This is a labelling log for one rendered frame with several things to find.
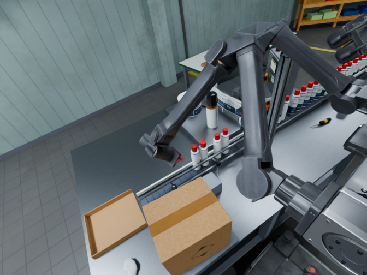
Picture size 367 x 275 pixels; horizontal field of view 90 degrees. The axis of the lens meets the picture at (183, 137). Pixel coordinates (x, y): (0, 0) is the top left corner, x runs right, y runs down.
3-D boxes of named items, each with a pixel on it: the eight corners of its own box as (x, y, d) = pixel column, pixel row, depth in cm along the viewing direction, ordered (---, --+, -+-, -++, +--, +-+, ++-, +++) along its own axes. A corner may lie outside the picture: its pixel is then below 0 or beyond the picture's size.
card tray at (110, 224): (132, 191, 121) (130, 188, 118) (147, 225, 103) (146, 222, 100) (86, 217, 112) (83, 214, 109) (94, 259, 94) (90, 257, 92)
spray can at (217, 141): (218, 152, 129) (217, 130, 115) (223, 156, 125) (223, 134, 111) (212, 155, 127) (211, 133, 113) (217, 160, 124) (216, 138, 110)
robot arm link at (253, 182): (253, 16, 46) (268, 35, 53) (209, 42, 55) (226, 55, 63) (270, 202, 40) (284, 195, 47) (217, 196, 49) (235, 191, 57)
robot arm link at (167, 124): (227, 45, 50) (245, 60, 58) (216, 35, 53) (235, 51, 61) (151, 145, 71) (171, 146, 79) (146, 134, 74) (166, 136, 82)
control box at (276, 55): (281, 79, 109) (289, 46, 96) (291, 95, 97) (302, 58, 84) (263, 81, 111) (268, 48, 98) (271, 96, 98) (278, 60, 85)
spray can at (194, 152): (197, 163, 124) (195, 141, 110) (202, 168, 120) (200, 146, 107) (191, 167, 122) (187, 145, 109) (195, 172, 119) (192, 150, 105)
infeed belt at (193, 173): (311, 99, 163) (312, 95, 161) (320, 103, 158) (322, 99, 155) (140, 199, 115) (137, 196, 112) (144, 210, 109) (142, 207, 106)
